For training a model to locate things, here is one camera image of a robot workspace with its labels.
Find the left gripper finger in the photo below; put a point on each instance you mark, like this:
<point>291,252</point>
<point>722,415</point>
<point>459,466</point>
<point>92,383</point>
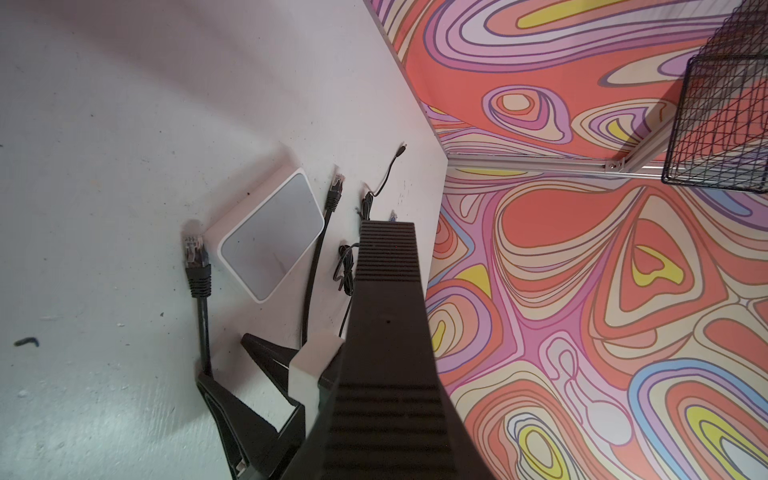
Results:
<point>306,377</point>

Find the rear black wire basket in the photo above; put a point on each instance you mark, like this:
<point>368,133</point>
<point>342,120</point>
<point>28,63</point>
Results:
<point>719,133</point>

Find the white square router box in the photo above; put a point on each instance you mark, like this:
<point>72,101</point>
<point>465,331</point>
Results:
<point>262,238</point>

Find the black network switch box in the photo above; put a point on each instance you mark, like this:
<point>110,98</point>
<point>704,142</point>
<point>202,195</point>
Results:
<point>391,417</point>

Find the aluminium frame struts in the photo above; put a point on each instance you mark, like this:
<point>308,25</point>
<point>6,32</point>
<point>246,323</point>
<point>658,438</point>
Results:
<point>637,164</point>

